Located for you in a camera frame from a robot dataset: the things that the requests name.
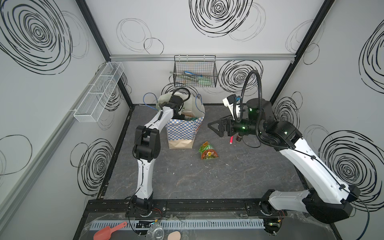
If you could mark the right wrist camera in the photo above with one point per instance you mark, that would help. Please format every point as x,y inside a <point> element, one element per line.
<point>232,102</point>

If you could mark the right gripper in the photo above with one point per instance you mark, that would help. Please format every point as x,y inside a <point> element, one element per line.
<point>226,126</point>

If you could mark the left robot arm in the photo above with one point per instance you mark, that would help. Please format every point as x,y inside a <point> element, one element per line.
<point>147,147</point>

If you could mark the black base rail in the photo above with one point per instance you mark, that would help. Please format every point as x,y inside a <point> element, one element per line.
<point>163,207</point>

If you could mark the green red snack bag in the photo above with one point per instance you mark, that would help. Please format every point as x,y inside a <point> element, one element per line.
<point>207,151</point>

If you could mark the clear wall shelf tray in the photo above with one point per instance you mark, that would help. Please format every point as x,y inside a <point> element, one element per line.
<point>103,94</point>

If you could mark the beige round sponge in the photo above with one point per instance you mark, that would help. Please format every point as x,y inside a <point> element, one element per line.
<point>176,235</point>

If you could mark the tongs in basket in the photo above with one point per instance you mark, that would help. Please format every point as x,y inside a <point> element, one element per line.
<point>188,76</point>

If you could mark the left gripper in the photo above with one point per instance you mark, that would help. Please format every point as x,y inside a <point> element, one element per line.
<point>179,111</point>

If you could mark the blue checkered paper bag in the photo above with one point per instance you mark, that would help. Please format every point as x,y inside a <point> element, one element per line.
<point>181,134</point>

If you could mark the black wire wall basket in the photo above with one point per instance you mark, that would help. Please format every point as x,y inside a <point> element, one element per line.
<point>198,64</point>

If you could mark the clear glass bowl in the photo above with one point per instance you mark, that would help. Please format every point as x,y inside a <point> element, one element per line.
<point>155,232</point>

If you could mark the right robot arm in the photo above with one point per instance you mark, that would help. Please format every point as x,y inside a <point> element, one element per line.
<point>329,200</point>

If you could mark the grey slotted cable duct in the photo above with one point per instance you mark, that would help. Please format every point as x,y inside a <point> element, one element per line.
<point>215,224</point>

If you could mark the red plastic scoop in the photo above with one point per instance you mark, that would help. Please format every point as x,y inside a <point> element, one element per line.
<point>106,233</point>

